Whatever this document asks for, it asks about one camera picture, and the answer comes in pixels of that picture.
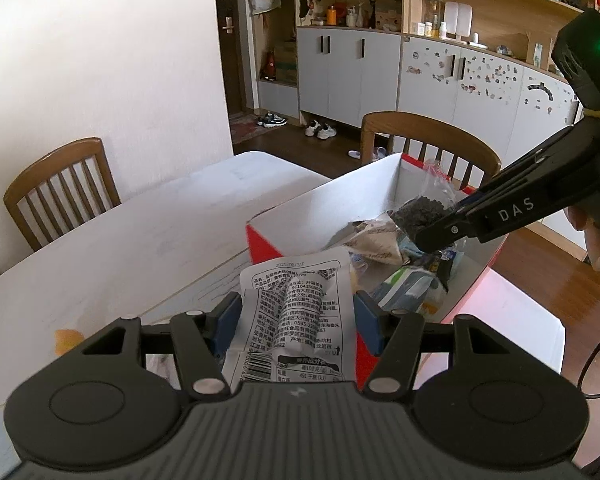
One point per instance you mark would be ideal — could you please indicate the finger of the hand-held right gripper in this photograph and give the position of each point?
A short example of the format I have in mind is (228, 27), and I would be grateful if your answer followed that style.
(447, 232)
(530, 160)

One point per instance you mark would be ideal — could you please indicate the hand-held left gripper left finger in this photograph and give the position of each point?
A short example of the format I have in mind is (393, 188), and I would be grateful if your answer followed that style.
(227, 322)

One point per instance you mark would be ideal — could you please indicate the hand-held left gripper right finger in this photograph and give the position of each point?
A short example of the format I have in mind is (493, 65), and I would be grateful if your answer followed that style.
(365, 320)

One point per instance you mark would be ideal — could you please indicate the clear bag with dark contents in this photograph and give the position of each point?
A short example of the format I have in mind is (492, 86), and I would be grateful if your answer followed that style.
(422, 212)

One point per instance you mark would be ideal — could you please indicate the black packet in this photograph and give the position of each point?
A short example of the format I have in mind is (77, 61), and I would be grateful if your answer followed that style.
(448, 266)

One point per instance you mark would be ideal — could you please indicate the white green packet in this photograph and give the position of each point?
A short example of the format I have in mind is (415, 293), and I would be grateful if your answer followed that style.
(405, 285)

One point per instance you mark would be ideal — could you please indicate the silver foil snack packet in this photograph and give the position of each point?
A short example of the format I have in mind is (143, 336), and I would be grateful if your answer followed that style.
(300, 310)

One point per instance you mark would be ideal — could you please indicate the brown paper packet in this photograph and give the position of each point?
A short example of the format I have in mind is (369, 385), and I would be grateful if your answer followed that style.
(380, 242)

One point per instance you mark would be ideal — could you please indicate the red cardboard shoe box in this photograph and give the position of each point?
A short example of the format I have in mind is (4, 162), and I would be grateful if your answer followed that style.
(360, 195)

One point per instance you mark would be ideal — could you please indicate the white marble desktop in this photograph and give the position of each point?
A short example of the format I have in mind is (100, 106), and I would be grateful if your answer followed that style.
(130, 240)

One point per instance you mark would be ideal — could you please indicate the person's right hand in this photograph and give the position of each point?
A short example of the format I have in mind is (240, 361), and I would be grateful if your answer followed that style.
(597, 245)

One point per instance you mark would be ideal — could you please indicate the pale slipper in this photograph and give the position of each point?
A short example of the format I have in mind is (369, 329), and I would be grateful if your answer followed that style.
(356, 154)
(379, 153)

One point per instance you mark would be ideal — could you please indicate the wooden slat-back chair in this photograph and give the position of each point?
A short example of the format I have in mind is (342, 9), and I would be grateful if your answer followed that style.
(420, 127)
(55, 175)

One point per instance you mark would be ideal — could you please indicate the white rectangular container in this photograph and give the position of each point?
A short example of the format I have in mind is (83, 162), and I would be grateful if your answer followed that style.
(457, 17)

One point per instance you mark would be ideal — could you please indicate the yellow plush toy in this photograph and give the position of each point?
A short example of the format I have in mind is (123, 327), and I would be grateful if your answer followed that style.
(67, 341)

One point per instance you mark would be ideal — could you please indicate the patterned door rug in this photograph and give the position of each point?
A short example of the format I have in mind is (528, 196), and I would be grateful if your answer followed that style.
(245, 129)

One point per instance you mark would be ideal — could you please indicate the black white sneaker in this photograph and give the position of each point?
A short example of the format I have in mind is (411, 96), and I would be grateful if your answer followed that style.
(279, 120)
(265, 120)

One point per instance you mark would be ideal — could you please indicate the cardboard carton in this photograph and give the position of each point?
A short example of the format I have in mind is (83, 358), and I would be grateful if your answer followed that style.
(286, 62)

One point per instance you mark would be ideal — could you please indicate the red bottle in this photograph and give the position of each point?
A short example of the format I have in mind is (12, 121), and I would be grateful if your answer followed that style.
(269, 66)

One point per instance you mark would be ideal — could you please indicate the orange bottle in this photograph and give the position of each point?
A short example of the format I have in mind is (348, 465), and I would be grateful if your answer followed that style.
(332, 16)

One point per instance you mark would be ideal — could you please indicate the dark wooden door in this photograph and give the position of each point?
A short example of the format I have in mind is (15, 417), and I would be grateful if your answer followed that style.
(232, 60)

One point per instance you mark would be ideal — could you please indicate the wall cabinet unit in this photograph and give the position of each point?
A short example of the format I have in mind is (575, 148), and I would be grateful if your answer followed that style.
(370, 75)

